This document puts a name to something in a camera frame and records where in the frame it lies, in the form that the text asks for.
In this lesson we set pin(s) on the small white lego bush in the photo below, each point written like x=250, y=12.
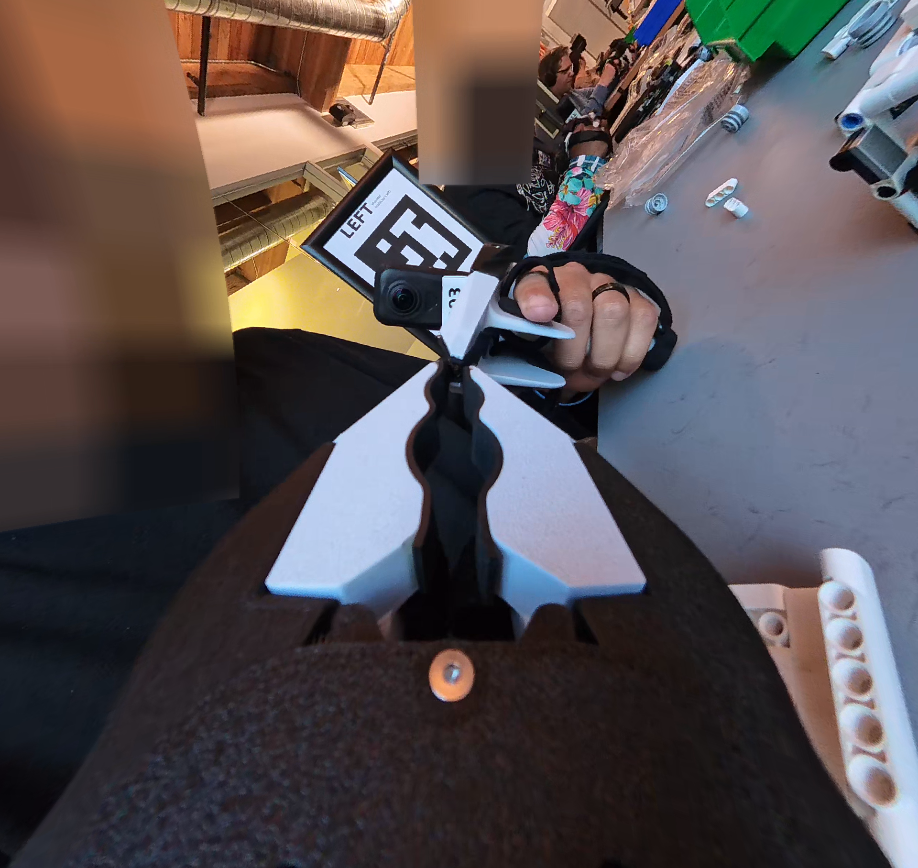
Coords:
x=736, y=208

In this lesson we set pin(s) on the white lego connector block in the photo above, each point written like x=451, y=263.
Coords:
x=721, y=192

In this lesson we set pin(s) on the small ceiling-mounted device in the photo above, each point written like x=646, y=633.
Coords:
x=350, y=113

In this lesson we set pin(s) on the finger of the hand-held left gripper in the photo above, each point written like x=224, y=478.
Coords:
x=462, y=344
x=470, y=301

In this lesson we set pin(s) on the blue plastic bin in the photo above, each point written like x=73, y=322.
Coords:
x=663, y=7

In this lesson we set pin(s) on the person's left forearm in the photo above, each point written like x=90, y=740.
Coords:
x=566, y=420

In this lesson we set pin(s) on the clear plastic bag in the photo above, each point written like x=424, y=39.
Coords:
x=667, y=136

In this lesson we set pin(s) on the another person's forearm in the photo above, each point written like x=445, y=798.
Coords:
x=574, y=208

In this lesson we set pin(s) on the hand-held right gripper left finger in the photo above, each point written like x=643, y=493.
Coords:
x=344, y=524

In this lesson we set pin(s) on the white lego cab assembly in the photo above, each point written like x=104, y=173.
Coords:
x=803, y=667

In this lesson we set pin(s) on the grey lego wheel hub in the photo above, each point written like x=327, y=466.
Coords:
x=656, y=204
x=735, y=118

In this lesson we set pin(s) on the person's left hand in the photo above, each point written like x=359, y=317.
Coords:
x=609, y=337

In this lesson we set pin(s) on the blue wristband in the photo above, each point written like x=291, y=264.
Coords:
x=577, y=398

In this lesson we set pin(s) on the black ceiling pipe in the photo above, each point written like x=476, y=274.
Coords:
x=204, y=64

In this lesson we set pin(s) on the small black lego pin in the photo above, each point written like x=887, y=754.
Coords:
x=454, y=373

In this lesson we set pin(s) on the partly built lego truck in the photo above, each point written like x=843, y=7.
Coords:
x=882, y=129

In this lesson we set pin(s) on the green plastic bin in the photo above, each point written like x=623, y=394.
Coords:
x=774, y=0

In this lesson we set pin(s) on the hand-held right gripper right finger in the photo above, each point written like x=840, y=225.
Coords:
x=552, y=524

